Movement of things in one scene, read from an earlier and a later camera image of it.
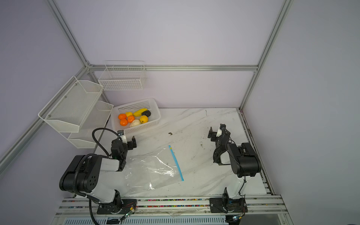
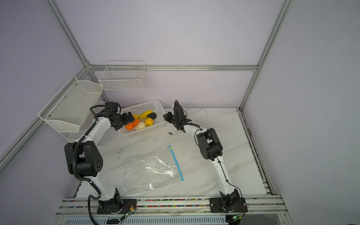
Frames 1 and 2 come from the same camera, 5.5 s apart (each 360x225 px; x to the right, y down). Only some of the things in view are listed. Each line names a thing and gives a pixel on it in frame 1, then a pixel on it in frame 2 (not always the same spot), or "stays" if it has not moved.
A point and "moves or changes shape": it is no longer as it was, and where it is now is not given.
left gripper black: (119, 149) to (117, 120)
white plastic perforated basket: (135, 115) moves or changes shape
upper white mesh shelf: (66, 111) stays
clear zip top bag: (149, 172) stays
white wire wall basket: (123, 75) stays
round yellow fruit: (144, 119) to (149, 121)
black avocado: (146, 113) to (152, 115)
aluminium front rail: (169, 206) stays
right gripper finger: (222, 126) to (177, 106)
